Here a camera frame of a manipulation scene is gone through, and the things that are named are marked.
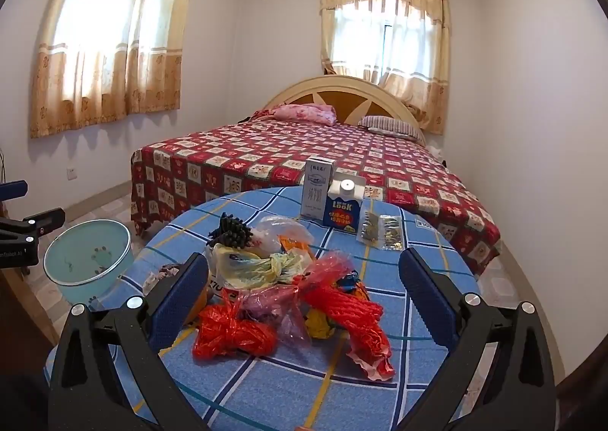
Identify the striped pillow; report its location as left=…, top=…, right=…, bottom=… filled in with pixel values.
left=357, top=116, right=423, bottom=142

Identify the white carton box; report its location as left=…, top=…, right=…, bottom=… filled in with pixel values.
left=301, top=158, right=337, bottom=219

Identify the black foam net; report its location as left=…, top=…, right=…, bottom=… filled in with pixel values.
left=209, top=213, right=253, bottom=249

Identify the yellow wrapper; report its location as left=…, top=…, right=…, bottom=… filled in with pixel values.
left=304, top=308, right=336, bottom=339

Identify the clear packet with green contents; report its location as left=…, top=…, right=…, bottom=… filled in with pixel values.
left=357, top=212, right=405, bottom=250

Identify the teal metal trash bin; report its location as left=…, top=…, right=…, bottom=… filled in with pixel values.
left=44, top=219, right=135, bottom=306

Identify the red plastic bag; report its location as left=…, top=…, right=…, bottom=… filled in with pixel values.
left=192, top=291, right=279, bottom=360

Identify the orange snack wrapper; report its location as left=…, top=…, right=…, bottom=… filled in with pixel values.
left=278, top=234, right=314, bottom=265

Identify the wide beige patterned curtain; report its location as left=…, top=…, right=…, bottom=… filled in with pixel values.
left=29, top=0, right=201, bottom=138

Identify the narrow beige patterned curtain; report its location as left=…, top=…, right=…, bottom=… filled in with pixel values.
left=319, top=0, right=450, bottom=135

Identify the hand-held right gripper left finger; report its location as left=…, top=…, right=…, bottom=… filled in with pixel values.
left=47, top=251, right=212, bottom=431

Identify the cream wooden headboard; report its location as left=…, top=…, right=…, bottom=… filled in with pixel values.
left=261, top=76, right=426, bottom=144

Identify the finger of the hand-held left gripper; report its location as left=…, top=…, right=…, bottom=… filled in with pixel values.
left=0, top=180, right=28, bottom=199
left=0, top=207, right=66, bottom=244

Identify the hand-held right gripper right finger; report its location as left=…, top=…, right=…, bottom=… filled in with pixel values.
left=398, top=248, right=556, bottom=431

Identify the clear plastic bag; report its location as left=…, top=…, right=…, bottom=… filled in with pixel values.
left=249, top=216, right=314, bottom=254

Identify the red foam net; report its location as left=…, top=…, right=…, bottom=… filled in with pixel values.
left=297, top=255, right=395, bottom=379

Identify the bed with red quilt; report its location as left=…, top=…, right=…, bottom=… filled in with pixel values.
left=130, top=120, right=502, bottom=277

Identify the blue milk carton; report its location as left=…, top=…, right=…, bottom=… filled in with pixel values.
left=323, top=176, right=366, bottom=233

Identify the pink floral pillow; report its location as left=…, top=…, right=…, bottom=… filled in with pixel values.
left=271, top=103, right=338, bottom=124

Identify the colourful crumpled wrapper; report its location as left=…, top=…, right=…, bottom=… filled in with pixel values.
left=335, top=270, right=369, bottom=299

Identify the pale yellow plastic bag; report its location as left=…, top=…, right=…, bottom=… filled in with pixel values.
left=211, top=243, right=314, bottom=289

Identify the blue plaid tablecloth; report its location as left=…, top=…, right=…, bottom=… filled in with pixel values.
left=44, top=184, right=480, bottom=431

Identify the purple plastic bag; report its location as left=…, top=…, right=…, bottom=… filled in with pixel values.
left=237, top=286, right=312, bottom=349

